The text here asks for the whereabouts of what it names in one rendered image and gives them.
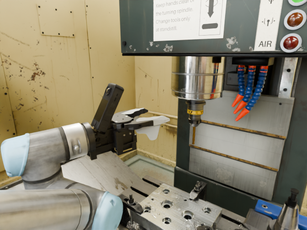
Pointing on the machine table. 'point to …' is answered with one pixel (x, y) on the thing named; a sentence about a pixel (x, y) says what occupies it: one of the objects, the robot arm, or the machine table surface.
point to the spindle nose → (198, 77)
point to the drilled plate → (215, 215)
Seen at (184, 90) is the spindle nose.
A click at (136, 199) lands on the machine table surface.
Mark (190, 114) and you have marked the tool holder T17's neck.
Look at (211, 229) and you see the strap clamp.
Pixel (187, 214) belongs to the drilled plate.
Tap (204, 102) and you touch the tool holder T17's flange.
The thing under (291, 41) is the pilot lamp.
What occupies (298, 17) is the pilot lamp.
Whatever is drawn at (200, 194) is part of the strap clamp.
